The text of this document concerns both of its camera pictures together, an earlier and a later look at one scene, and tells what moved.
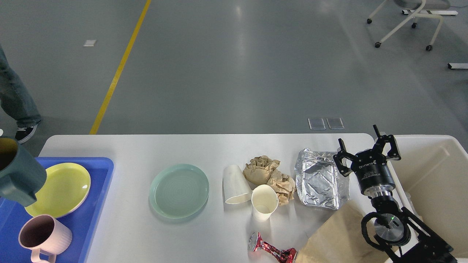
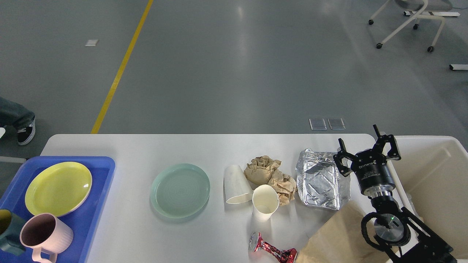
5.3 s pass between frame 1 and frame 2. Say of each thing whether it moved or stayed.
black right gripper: stayed
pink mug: stayed
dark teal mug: moved
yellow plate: stayed
